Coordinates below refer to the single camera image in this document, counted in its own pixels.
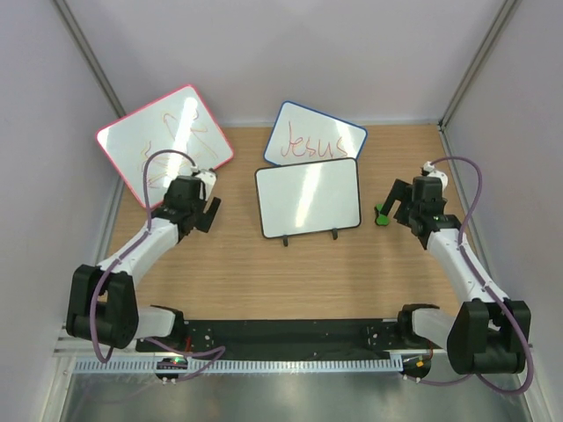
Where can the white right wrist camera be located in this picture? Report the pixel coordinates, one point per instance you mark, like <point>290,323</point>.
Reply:
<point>429,170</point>

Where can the aluminium frame rail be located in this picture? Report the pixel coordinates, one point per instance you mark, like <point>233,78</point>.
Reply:
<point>69,346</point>

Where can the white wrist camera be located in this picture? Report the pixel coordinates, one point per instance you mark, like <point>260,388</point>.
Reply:
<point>429,170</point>
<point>208,178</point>

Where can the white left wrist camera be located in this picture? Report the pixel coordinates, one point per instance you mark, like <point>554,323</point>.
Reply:
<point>208,178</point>

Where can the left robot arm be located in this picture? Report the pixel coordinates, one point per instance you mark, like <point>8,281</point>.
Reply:
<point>102,302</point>

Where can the black framed whiteboard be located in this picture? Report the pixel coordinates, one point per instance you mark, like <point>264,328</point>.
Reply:
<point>299,199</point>

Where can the slotted cable duct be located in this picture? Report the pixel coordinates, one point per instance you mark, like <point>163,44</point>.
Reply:
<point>174,365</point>

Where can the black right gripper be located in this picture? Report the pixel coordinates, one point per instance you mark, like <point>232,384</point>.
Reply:
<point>399,192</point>

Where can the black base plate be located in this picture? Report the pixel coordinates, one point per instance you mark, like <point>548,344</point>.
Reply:
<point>296,339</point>

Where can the blue framed whiteboard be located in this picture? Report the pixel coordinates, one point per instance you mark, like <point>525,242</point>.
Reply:
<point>303,135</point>

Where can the pink framed whiteboard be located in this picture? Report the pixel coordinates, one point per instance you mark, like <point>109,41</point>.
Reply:
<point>151,146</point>

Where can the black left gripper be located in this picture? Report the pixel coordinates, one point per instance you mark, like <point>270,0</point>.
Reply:
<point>204,219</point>

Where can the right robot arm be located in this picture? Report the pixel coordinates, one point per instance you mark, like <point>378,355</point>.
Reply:
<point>490,333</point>

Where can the green black eraser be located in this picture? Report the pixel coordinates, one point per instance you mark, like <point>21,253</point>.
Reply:
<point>381,219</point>

